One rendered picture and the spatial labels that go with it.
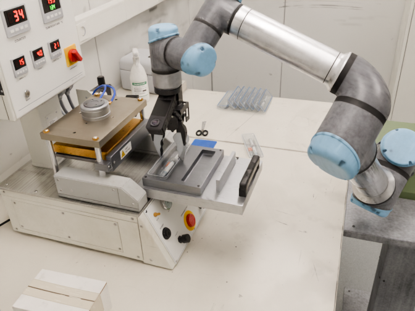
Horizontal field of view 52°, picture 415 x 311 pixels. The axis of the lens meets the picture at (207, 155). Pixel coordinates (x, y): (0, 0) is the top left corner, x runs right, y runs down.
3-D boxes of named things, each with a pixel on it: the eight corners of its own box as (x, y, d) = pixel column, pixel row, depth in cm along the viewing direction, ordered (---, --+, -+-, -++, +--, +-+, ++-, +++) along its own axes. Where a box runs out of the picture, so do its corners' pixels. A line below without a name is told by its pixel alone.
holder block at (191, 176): (142, 185, 115) (141, 177, 114) (172, 149, 131) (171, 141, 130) (201, 195, 110) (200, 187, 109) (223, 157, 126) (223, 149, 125)
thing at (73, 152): (55, 156, 120) (48, 126, 115) (97, 121, 138) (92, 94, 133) (110, 165, 115) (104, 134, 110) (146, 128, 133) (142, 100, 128)
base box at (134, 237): (14, 233, 134) (-2, 187, 125) (81, 170, 164) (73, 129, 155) (172, 271, 118) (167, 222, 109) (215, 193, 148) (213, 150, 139)
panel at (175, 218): (175, 265, 119) (142, 211, 113) (210, 201, 143) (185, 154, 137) (181, 264, 118) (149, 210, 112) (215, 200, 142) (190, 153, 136)
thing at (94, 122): (28, 158, 119) (15, 116, 113) (89, 111, 144) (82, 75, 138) (104, 172, 112) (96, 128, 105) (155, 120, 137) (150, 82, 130)
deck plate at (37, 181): (-4, 188, 125) (-5, 186, 124) (67, 133, 153) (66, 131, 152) (138, 218, 111) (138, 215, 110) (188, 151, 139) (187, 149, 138)
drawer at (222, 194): (136, 197, 117) (133, 174, 113) (169, 157, 134) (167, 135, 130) (242, 218, 108) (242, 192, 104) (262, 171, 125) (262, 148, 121)
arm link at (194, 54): (213, 24, 94) (181, 16, 101) (187, 68, 93) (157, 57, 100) (231, 44, 99) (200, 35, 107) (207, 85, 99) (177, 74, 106)
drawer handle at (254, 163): (238, 196, 109) (238, 183, 107) (252, 165, 121) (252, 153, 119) (246, 197, 109) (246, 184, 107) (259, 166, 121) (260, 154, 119)
